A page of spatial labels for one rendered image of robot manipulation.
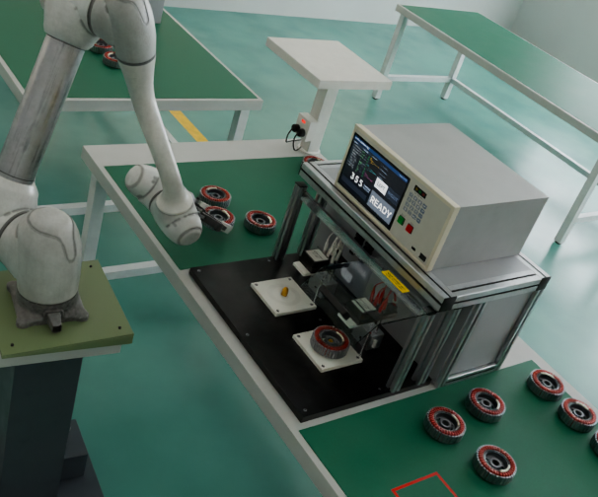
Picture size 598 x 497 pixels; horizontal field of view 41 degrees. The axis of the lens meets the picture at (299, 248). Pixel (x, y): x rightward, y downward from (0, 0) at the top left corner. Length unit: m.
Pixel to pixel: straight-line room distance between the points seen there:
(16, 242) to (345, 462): 0.98
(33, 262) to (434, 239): 1.01
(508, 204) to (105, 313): 1.12
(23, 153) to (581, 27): 7.88
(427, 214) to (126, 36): 0.87
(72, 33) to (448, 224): 1.05
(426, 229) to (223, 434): 1.29
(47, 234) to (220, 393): 1.37
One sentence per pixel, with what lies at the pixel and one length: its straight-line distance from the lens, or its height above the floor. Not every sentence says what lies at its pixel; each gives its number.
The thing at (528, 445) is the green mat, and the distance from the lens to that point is 2.37.
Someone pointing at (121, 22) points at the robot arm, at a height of 1.51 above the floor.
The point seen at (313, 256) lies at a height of 0.92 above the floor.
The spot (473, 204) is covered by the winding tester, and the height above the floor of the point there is 1.32.
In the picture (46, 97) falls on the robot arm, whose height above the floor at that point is 1.26.
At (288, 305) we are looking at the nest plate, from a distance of 2.39.
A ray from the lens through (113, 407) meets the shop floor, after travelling 3.04.
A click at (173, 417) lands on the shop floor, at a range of 3.05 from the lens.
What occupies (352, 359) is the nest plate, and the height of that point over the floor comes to 0.78.
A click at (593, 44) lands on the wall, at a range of 9.33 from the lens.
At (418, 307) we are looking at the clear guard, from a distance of 2.08.
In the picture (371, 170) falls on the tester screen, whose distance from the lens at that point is 2.26.
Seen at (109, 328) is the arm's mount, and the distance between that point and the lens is 2.15.
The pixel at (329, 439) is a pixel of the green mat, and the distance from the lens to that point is 2.08.
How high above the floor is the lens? 2.17
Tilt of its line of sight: 32 degrees down
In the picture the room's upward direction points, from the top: 19 degrees clockwise
